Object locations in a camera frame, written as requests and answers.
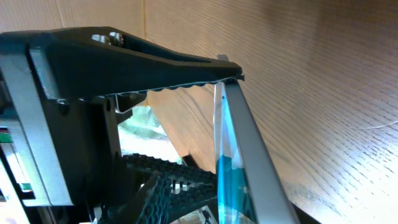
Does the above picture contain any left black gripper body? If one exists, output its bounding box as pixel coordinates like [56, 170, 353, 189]
[0, 46, 128, 224]

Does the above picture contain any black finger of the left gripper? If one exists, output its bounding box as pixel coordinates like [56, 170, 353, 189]
[1, 27, 244, 100]
[123, 154, 217, 223]

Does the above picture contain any teal screen Galaxy smartphone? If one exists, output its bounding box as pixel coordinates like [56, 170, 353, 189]
[213, 54, 301, 224]

